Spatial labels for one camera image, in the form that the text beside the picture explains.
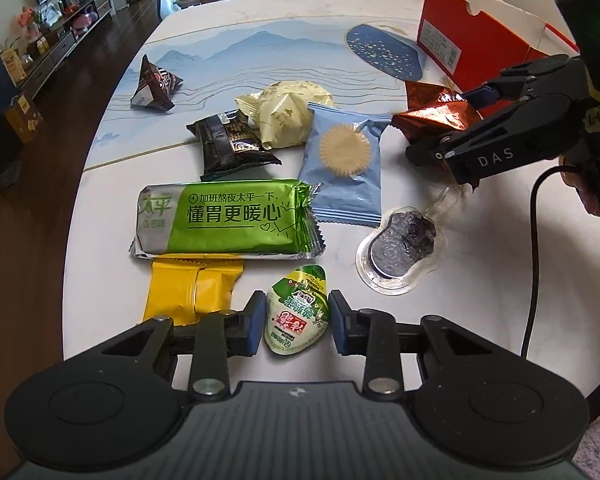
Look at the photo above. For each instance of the grey television cabinet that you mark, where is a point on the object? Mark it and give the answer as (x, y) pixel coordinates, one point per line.
(60, 50)

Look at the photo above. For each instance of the clear plastic plum pack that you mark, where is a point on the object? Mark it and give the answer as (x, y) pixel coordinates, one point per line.
(400, 245)

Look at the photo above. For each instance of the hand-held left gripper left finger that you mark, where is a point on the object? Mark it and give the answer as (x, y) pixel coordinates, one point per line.
(257, 321)

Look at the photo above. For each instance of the pink flowers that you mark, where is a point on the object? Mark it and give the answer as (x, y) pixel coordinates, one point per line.
(29, 20)

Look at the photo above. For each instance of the red-brown foil snack packet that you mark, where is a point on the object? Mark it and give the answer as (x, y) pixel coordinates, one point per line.
(430, 110)

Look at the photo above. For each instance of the red cardboard box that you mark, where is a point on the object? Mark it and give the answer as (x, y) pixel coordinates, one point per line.
(480, 30)

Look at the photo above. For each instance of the black snack packet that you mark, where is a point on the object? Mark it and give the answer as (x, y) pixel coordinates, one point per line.
(230, 142)

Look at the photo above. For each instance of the person's right hand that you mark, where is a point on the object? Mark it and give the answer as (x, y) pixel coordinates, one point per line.
(587, 195)

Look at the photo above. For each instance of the green cracker packet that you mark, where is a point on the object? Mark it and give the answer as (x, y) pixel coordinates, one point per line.
(230, 215)

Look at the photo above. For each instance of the blue snack packet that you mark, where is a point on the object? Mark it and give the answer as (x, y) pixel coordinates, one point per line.
(340, 185)

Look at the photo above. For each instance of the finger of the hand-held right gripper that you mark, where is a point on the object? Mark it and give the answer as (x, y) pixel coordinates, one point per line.
(482, 94)
(480, 132)

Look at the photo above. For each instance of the brown cardboard box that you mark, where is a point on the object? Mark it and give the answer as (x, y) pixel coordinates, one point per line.
(25, 117)

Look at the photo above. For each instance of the brown triangular chocolate packet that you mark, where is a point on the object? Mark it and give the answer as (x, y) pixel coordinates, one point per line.
(155, 85)

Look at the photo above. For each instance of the cream snack packet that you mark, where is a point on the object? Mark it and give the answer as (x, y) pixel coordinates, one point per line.
(285, 110)

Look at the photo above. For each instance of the yellow box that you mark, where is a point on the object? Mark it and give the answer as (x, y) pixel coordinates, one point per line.
(12, 65)

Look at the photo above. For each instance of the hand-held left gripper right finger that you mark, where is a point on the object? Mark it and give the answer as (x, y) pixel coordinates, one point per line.
(337, 321)

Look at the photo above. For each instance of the green jelly cup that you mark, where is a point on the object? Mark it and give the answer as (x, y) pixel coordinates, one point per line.
(295, 320)

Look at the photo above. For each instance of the yellow snack packet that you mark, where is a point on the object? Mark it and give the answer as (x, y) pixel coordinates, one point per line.
(175, 290)

